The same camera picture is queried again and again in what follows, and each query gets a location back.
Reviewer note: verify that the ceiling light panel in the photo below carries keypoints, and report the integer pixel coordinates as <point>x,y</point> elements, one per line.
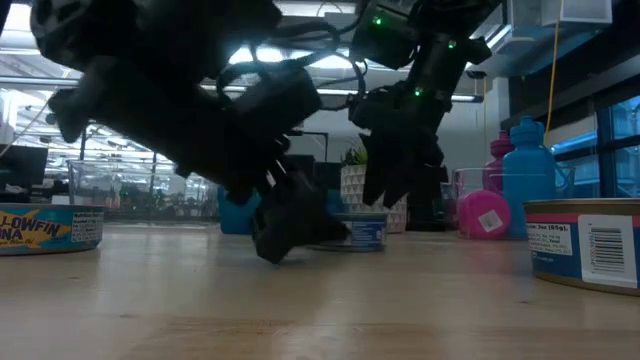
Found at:
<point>270,55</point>

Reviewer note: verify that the pink plastic water bottle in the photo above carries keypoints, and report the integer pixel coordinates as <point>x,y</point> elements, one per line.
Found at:
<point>480,212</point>

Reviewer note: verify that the blue plastic water bottle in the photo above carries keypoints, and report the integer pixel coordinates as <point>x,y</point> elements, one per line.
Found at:
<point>527,180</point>

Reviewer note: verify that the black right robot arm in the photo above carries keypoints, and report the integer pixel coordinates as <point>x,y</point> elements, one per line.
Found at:
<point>435,45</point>

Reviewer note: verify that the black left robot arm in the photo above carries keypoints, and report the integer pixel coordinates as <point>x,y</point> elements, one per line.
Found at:
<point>150,30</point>

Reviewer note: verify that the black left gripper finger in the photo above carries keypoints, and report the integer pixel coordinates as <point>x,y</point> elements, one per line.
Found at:
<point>292,220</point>

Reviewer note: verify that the teal plastic tray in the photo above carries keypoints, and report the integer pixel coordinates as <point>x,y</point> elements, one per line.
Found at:
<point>235,217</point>

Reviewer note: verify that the long white light bar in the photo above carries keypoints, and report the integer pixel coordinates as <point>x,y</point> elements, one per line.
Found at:
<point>465,98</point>

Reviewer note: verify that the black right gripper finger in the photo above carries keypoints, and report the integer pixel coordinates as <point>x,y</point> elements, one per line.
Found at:
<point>380,170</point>
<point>420,165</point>

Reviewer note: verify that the wide clear plastic bin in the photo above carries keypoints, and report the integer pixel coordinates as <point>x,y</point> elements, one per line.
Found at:
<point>125,190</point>

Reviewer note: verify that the black computer monitor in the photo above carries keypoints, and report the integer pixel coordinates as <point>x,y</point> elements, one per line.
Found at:
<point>22,165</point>

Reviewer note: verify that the gold-lid blue label can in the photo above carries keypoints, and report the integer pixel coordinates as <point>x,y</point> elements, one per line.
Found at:
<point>580,250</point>

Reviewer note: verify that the succulent in patterned pot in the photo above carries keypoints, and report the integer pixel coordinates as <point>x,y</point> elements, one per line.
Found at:
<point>350,190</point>

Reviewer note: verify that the small silver-lid blue can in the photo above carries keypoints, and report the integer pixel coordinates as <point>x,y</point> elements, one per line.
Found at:
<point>367,232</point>

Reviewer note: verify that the silver-lid yellowfin tuna can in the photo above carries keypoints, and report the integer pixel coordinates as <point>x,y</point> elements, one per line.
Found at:
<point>50,230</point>

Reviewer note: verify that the black gantry frame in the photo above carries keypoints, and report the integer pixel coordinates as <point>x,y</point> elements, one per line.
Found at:
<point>315,133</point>

